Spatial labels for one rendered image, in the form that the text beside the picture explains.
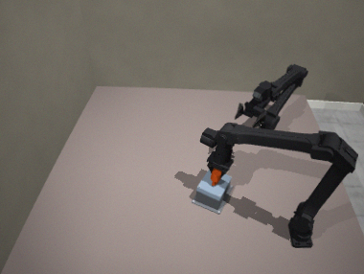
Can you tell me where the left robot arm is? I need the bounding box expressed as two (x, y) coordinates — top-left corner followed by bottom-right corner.
(200, 123), (358, 248)

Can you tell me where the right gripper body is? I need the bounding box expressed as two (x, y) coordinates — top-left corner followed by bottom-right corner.
(243, 102), (266, 118)

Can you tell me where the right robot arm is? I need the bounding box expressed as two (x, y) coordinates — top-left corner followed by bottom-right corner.
(250, 64), (308, 130)

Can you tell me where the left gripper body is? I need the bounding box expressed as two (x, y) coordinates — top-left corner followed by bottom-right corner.
(207, 151), (234, 172)

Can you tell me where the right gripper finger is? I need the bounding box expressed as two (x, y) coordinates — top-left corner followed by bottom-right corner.
(235, 103), (243, 119)
(253, 113), (265, 127)

